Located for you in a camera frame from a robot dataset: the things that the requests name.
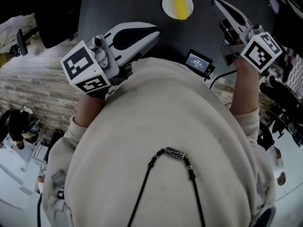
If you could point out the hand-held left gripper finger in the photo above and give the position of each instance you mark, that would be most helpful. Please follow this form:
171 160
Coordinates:
139 51
127 26

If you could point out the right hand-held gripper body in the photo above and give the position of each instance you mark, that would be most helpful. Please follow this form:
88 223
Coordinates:
256 53

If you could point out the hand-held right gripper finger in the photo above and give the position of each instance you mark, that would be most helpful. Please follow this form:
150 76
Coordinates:
236 13
223 20

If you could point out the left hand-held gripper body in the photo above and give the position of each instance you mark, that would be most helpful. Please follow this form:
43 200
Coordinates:
78 65

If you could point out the yellow corn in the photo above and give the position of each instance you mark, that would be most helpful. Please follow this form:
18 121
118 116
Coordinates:
181 5

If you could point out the white round plate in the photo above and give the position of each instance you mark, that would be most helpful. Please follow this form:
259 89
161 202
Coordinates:
168 5

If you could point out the person's right forearm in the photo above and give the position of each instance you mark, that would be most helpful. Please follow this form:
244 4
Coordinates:
243 89

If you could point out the person's left forearm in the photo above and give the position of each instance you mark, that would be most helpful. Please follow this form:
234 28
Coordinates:
90 110

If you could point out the purple notebook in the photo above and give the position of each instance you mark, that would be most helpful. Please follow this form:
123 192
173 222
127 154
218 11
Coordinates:
273 3

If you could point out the purple white checkered panel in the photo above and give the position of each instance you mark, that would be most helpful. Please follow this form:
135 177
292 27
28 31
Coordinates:
294 72

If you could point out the small black display screen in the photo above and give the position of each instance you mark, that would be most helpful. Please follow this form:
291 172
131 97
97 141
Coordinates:
197 61

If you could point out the black office chair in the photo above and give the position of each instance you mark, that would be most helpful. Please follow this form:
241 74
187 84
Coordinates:
56 15

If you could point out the black chair armrest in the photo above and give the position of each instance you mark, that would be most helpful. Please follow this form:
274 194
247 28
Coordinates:
22 42

